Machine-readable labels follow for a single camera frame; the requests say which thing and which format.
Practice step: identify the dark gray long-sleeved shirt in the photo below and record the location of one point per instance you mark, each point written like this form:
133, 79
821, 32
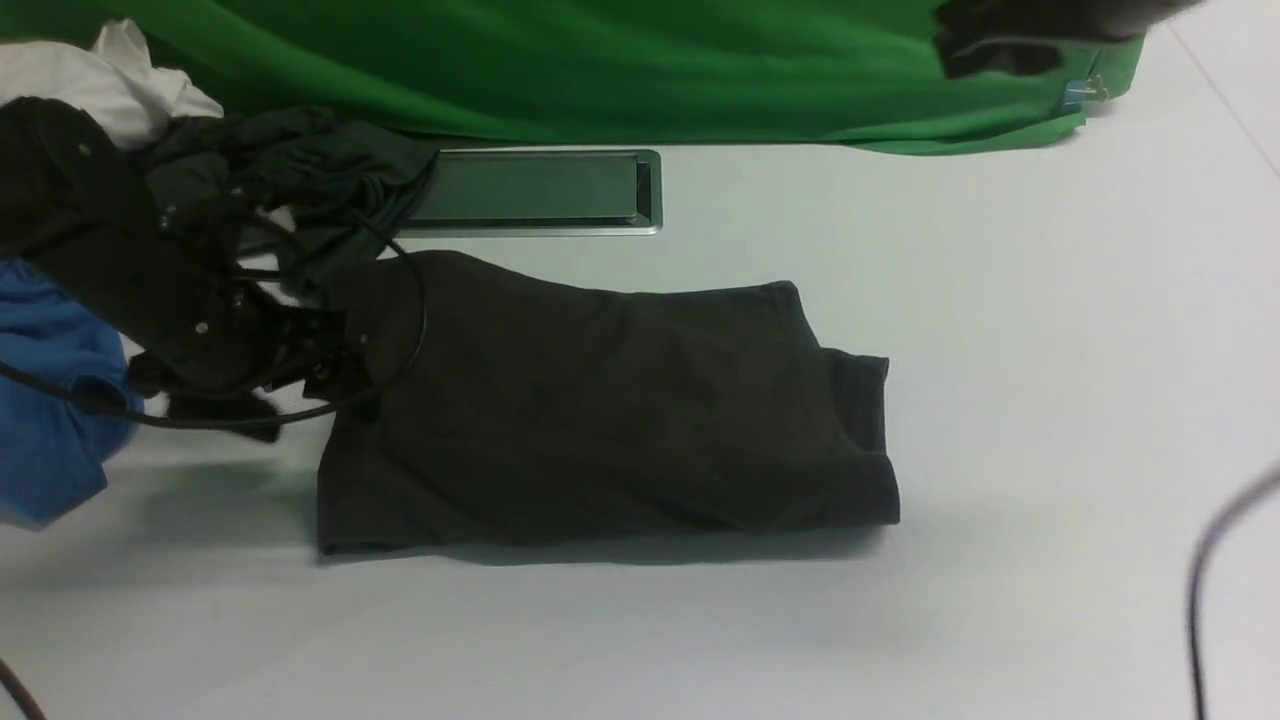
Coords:
539, 413

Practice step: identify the metal table cable hatch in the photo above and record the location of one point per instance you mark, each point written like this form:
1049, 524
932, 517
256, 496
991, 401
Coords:
541, 193

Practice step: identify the dark teal crumpled garment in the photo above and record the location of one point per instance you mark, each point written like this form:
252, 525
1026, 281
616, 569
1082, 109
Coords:
346, 184

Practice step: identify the white crumpled garment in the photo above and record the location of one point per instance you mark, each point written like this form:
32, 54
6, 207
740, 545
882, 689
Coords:
115, 81

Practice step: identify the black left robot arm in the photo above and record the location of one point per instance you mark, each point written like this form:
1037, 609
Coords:
76, 211

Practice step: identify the green backdrop cloth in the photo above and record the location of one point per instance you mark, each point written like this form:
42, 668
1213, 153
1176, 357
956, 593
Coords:
859, 73

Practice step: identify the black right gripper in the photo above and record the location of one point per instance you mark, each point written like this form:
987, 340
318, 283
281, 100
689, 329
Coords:
1028, 38

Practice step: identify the blue binder clip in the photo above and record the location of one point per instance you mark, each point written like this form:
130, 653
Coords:
1084, 95

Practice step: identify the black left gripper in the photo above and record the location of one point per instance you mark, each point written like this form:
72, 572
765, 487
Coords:
215, 371

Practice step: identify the blue crumpled garment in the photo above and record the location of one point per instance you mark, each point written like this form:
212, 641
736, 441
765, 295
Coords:
52, 452

